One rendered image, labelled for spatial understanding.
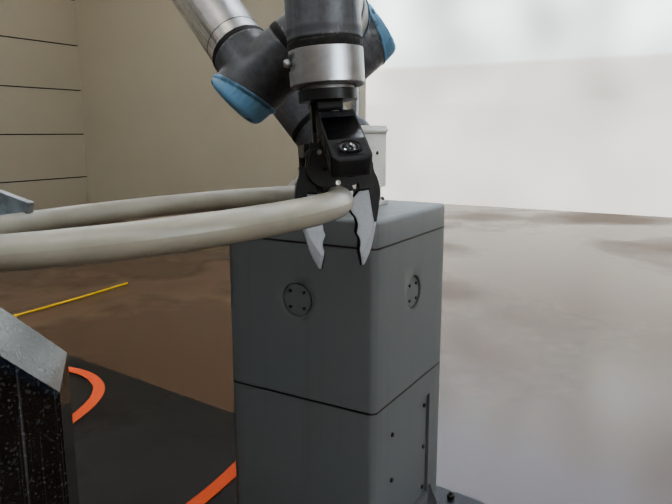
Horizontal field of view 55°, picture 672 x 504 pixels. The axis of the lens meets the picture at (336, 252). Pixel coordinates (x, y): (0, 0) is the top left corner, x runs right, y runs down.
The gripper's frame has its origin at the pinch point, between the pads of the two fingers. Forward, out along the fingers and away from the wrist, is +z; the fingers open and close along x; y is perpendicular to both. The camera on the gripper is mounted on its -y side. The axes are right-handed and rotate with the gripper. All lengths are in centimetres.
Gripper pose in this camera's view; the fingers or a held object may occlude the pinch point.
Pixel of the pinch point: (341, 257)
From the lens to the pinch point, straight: 78.1
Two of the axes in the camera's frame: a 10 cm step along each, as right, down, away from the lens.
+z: 0.7, 9.9, 1.4
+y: -1.8, -1.3, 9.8
